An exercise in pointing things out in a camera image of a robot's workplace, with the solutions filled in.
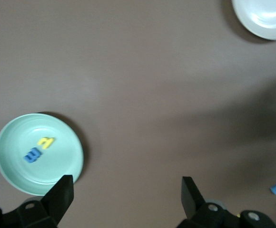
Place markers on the green round plate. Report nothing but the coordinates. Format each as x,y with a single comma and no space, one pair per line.
57,161

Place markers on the yellow lowercase h letter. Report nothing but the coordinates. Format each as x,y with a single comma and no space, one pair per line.
47,142

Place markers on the light blue lowercase m letter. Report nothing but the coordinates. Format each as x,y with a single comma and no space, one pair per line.
32,155

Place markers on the beige round plate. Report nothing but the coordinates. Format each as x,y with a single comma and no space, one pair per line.
264,16

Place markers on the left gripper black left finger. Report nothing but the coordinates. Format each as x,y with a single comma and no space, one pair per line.
54,204

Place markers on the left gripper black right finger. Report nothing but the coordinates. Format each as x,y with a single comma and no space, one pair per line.
192,202

